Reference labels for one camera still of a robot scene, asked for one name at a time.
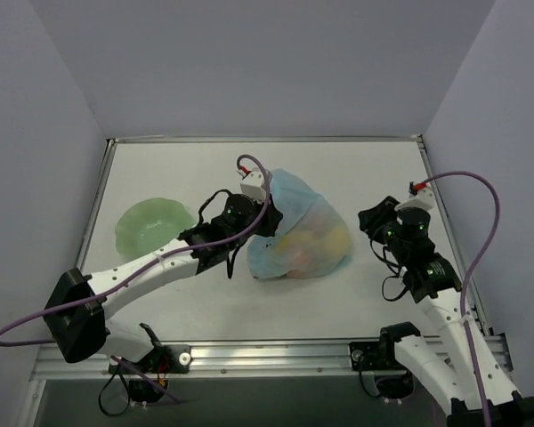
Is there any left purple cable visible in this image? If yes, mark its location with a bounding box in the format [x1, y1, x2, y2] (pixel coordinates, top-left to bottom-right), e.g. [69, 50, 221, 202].
[0, 154, 272, 348]

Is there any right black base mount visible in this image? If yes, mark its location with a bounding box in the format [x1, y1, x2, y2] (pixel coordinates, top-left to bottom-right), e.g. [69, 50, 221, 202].
[348, 340, 417, 405]

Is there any blue translucent plastic bag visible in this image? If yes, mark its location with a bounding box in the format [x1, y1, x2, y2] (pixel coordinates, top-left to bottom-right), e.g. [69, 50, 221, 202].
[247, 169, 353, 280]

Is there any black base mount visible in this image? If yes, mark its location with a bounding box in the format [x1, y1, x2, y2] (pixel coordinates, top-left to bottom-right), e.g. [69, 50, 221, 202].
[348, 340, 417, 405]
[109, 344, 192, 407]

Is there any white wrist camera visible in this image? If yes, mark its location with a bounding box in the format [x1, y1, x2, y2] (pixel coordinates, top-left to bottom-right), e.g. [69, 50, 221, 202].
[240, 170, 266, 200]
[395, 181, 436, 212]

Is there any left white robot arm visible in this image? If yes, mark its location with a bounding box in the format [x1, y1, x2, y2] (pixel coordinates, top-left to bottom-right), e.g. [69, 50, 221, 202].
[44, 194, 283, 373]

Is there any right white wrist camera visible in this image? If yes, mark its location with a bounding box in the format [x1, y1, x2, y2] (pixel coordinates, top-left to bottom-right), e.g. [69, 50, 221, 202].
[395, 181, 436, 212]

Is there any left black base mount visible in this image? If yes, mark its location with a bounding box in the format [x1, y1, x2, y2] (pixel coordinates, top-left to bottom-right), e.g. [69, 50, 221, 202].
[109, 344, 192, 407]

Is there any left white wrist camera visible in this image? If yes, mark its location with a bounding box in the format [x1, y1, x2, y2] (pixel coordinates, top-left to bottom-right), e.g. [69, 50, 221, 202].
[240, 170, 266, 200]

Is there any green glass bowl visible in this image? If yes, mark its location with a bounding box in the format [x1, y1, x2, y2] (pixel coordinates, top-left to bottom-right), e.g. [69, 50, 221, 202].
[115, 197, 197, 262]

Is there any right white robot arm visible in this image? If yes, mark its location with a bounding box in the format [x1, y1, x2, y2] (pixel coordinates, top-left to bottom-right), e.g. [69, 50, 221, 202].
[358, 197, 534, 426]

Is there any yellow fake fruit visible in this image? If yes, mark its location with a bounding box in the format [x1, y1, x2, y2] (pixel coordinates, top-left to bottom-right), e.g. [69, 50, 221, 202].
[314, 225, 352, 261]

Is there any aluminium front rail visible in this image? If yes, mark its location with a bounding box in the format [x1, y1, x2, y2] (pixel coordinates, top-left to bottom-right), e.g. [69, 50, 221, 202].
[29, 335, 514, 382]

